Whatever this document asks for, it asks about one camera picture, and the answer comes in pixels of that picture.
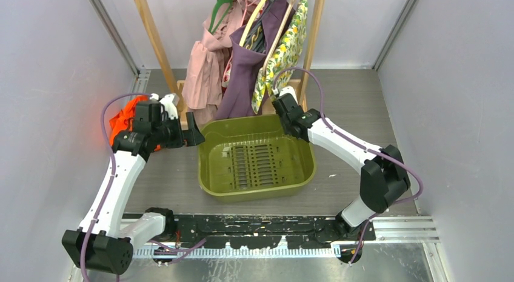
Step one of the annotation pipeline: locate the pink dress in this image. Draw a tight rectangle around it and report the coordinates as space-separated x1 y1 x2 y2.
182 0 254 127

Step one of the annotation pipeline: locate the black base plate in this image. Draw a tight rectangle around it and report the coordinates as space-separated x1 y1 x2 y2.
134 215 376 264

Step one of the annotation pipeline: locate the red floral garment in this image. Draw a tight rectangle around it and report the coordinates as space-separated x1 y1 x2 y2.
221 55 233 93

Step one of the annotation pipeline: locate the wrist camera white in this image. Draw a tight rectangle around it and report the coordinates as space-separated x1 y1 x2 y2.
159 93 179 119
279 86 298 102

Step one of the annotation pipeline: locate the yellow hanger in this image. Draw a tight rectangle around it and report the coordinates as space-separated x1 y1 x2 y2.
238 0 268 47

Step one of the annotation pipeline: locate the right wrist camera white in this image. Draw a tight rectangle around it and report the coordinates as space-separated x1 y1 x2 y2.
279 86 298 102

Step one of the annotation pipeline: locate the lemon print skirt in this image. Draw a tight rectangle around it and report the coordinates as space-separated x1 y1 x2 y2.
252 0 309 114

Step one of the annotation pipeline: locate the wooden clothes rack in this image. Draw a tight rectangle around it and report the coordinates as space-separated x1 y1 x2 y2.
133 0 325 128

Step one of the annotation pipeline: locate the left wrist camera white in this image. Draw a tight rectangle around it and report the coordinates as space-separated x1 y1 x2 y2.
159 93 179 119

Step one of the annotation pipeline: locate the green hanger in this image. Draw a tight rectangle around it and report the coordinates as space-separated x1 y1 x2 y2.
207 0 235 34

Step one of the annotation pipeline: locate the purple skirt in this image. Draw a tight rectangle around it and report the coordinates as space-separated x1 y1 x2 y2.
213 0 289 120

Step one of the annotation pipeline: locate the green plastic basket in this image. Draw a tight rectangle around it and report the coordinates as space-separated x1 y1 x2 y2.
198 115 317 203

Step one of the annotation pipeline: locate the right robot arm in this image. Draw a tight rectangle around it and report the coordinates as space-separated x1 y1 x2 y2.
272 93 410 240

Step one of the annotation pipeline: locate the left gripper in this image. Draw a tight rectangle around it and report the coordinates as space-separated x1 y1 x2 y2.
152 112 204 149

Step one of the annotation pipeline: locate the orange cloth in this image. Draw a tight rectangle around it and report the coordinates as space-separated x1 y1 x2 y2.
108 95 149 149

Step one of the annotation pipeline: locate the beige wooden hanger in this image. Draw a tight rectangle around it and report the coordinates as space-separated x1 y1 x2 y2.
262 0 296 74

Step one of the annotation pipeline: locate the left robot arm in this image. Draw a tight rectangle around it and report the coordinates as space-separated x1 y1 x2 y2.
62 99 205 281

